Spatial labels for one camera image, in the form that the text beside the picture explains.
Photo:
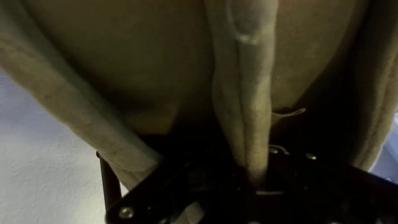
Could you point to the beige cloth garment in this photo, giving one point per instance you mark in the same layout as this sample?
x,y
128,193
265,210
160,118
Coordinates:
x,y
103,62

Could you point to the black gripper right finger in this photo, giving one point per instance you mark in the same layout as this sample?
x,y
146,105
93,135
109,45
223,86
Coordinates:
x,y
330,194

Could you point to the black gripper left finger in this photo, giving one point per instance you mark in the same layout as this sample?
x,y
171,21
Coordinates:
x,y
186,194

